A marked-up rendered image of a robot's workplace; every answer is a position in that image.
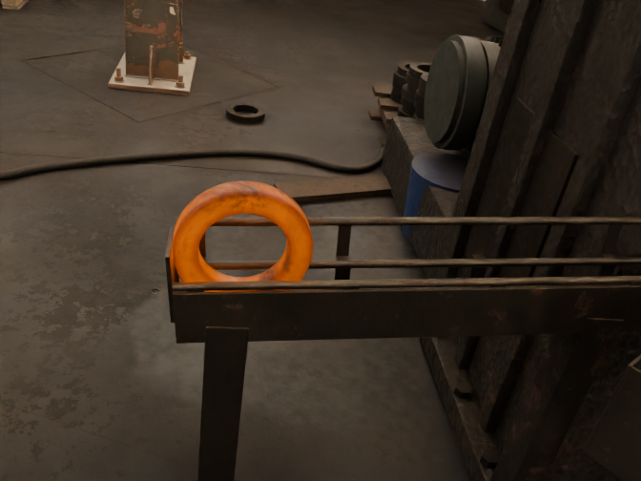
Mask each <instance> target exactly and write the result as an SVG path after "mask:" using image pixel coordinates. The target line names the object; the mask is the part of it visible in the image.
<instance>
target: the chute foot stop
mask: <svg viewBox="0 0 641 481"><path fill-rule="evenodd" d="M174 231H175V228H174V227H171V228H170V234H169V238H168V244H167V249H166V255H165V263H166V275H167V285H168V296H169V306H170V318H171V323H174V322H175V317H174V306H173V292H178V291H173V282H179V280H178V274H177V272H176V268H175V264H174V260H173V238H174Z"/></svg>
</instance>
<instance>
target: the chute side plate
mask: <svg viewBox="0 0 641 481"><path fill-rule="evenodd" d="M173 306H174V317H175V328H176V343H177V344H188V343H205V331H206V326H218V327H244V328H249V337H248V342H263V341H301V340H339V339H378V338H416V337H454V336H492V335H530V334H569V333H581V331H582V329H583V326H584V324H585V322H586V320H587V318H594V319H616V320H624V322H623V323H622V325H621V327H620V329H619V331H618V332H641V285H585V286H525V287H464V288H403V289H350V290H343V289H342V290H281V291H219V292H173Z"/></svg>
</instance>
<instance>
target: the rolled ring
mask: <svg viewBox="0 0 641 481"><path fill-rule="evenodd" d="M236 214H254V215H259V216H263V217H265V218H267V219H269V220H271V221H273V222H274V223H275V224H277V225H278V226H279V227H280V229H281V230H282V231H283V233H284V234H285V236H286V247H285V250H284V252H283V255H282V256H281V258H280V259H279V261H278V262H277V263H276V264H275V265H274V266H272V267H271V268H269V269H268V270H266V271H264V272H262V273H260V274H257V275H255V276H250V277H232V276H228V275H224V274H222V273H219V272H217V271H216V270H215V269H213V268H212V267H211V266H209V265H208V264H207V263H206V261H205V260H204V259H203V258H202V256H201V254H200V251H199V243H200V240H201V238H202V236H203V234H204V233H205V232H206V230H207V229H208V228H209V227H210V226H211V225H212V224H214V223H215V222H217V221H218V220H221V219H223V218H226V217H228V216H232V215H236ZM312 255H313V239H312V234H311V231H310V227H309V223H308V220H307V218H306V216H305V214H304V212H303V211H302V209H301V208H300V206H299V205H298V204H297V203H296V202H295V201H294V200H293V199H292V198H291V197H290V196H288V195H287V194H286V193H284V192H282V191H281V190H280V189H278V188H276V187H273V186H271V185H268V184H265V183H260V182H255V181H232V182H227V183H223V184H220V185H217V186H215V187H212V188H210V189H208V190H206V191H204V192H203V193H201V194H200V195H198V196H197V197H195V198H194V199H193V200H192V201H191V202H190V203H189V204H188V205H187V206H186V207H185V208H184V210H183V211H182V213H181V214H180V216H179V218H178V220H177V222H176V227H175V231H174V238H173V260H174V264H175V268H176V272H177V274H178V275H179V277H180V278H181V279H182V280H183V282H254V281H300V280H301V279H302V278H303V276H304V275H305V273H306V271H307V269H308V267H309V265H310V262H311V259H312ZM281 290H292V289H280V290H218V291H204V292H219V291H281Z"/></svg>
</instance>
